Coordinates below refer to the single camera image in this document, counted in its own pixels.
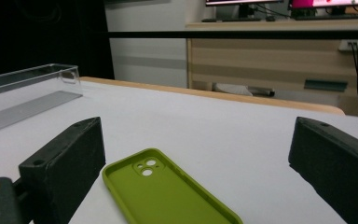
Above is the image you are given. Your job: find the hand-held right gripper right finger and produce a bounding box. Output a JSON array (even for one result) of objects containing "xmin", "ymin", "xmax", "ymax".
[{"xmin": 288, "ymin": 116, "xmax": 358, "ymax": 224}]

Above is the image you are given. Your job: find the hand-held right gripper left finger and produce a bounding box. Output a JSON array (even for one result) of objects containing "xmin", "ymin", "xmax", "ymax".
[{"xmin": 18, "ymin": 116, "xmax": 106, "ymax": 224}]

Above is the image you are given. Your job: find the clear plastic tray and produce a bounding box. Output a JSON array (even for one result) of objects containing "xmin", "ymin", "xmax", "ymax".
[{"xmin": 0, "ymin": 63, "xmax": 84, "ymax": 138}]

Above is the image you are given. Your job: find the green phone case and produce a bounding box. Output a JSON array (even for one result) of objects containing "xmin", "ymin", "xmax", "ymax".
[{"xmin": 102, "ymin": 147, "xmax": 244, "ymax": 224}]

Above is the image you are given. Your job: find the grey and white object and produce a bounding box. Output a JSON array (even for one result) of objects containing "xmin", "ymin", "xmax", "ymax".
[{"xmin": 212, "ymin": 81, "xmax": 276, "ymax": 98}]

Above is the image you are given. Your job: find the wooden desk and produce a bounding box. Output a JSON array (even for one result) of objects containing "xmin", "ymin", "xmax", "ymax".
[{"xmin": 185, "ymin": 18, "xmax": 358, "ymax": 125}]

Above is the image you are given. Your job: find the black curtain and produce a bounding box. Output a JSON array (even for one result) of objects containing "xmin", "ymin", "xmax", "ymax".
[{"xmin": 0, "ymin": 0, "xmax": 116, "ymax": 80}]

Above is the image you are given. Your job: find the black keyboard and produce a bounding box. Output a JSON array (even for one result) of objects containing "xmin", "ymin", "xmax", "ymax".
[
  {"xmin": 294, "ymin": 14, "xmax": 358, "ymax": 21},
  {"xmin": 222, "ymin": 16, "xmax": 263, "ymax": 23}
]

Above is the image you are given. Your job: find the computer monitor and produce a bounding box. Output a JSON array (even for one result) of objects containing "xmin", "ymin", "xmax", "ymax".
[
  {"xmin": 205, "ymin": 0, "xmax": 284, "ymax": 19},
  {"xmin": 288, "ymin": 0, "xmax": 358, "ymax": 17}
]

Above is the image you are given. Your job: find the dark green desk handle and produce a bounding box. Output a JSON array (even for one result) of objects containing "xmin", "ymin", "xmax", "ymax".
[{"xmin": 303, "ymin": 78, "xmax": 349, "ymax": 93}]

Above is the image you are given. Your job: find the black horizontal frame bar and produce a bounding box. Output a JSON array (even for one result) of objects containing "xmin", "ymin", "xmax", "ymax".
[{"xmin": 106, "ymin": 30, "xmax": 358, "ymax": 40}]

